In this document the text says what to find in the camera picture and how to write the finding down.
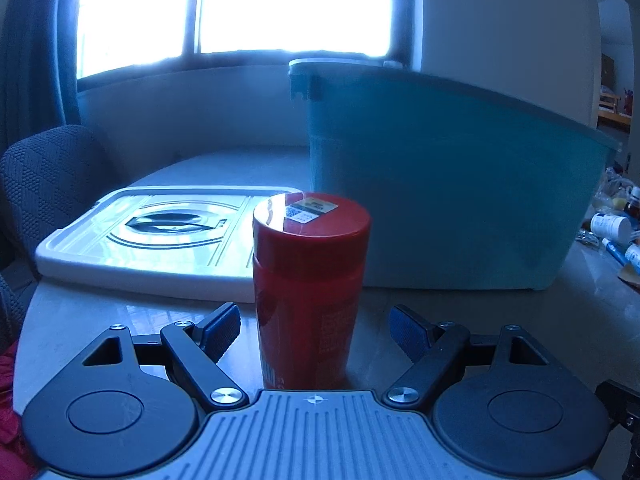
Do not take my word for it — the window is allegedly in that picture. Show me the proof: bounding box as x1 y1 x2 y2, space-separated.
75 0 402 80

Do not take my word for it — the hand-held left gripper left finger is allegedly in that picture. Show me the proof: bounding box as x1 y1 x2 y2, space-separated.
75 302 251 409

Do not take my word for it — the red cloth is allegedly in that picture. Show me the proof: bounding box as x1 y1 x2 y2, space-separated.
0 342 40 480

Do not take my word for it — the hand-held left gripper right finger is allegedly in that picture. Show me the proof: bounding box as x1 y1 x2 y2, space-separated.
381 304 557 409

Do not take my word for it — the grey fabric chair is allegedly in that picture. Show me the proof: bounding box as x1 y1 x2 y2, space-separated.
0 124 109 343

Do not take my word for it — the red cylindrical canister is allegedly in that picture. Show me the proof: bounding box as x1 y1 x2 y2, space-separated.
252 192 372 391

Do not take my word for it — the blue curtain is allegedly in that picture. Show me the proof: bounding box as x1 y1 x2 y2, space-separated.
0 0 82 148

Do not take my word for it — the white storage bin lid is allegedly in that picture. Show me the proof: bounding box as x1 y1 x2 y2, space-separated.
35 186 306 305

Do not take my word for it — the wooden shelf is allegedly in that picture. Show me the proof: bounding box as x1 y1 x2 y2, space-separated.
597 85 640 128

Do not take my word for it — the teal plastic storage bin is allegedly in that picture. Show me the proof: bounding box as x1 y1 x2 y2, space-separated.
288 57 624 292

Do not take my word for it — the blue and white tube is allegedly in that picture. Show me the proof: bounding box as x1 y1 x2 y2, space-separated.
599 238 629 264

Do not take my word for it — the light marble desktop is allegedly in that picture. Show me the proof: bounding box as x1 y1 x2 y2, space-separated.
12 147 640 413

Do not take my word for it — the white pill bottle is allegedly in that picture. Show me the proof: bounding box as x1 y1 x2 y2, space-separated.
591 212 634 241

